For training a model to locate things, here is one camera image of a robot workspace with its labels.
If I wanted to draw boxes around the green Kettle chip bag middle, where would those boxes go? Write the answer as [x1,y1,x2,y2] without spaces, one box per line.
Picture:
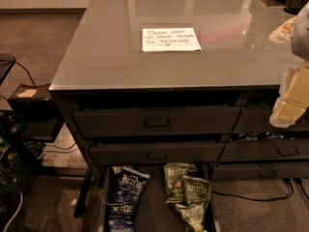
[183,175,211,207]

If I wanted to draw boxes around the top right drawer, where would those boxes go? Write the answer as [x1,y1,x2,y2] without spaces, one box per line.
[233,105,309,133]

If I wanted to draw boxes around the white handwritten paper note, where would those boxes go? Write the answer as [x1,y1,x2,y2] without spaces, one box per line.
[142,28,201,52]

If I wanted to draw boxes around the bottom right drawer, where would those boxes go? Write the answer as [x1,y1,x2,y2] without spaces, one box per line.
[211,161,309,181]

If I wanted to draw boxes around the white cable on floor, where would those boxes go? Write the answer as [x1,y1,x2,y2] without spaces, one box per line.
[2,190,25,232]

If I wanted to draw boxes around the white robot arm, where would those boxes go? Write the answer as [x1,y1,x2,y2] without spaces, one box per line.
[268,3,309,129]

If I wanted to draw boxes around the black cable left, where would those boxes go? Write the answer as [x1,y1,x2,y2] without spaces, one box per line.
[0,59,38,89]

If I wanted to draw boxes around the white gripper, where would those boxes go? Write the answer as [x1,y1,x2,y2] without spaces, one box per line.
[268,16,309,108]

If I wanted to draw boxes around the black box with label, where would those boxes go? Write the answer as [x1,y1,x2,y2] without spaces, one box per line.
[8,84,64,142]

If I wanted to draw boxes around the black floor cable right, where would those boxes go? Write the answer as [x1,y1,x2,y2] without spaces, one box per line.
[211,177,309,209]

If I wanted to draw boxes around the dark grey drawer cabinet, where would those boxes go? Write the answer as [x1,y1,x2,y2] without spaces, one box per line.
[48,0,309,219]

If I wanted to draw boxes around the green kettle chip bag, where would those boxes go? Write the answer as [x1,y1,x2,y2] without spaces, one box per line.
[176,202,208,232]
[163,162,197,203]
[183,175,211,207]

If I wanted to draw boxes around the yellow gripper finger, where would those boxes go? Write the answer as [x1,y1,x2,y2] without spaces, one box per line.
[269,99,306,129]

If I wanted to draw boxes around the black crate with snacks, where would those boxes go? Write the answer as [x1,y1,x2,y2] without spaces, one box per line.
[0,137,38,194]

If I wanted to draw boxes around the dark snack bags in drawer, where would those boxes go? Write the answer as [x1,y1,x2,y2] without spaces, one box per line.
[232,131,309,141]

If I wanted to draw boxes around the green Kettle chip bag front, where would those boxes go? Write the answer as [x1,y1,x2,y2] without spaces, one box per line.
[176,202,208,232]

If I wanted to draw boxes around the green Kettle chip bag rear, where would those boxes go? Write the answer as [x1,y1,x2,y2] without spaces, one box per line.
[163,162,197,203]

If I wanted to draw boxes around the top left drawer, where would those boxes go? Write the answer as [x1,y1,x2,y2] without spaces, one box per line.
[73,106,240,138]

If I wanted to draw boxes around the middle left drawer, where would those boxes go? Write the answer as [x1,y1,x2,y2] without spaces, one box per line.
[89,141,224,165]

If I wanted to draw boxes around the blue kettle chip bag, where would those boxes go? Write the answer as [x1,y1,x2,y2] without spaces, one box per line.
[111,165,132,175]
[108,203,136,232]
[109,167,150,205]

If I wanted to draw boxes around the middle right drawer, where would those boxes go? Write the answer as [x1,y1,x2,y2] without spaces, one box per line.
[219,139,309,162]

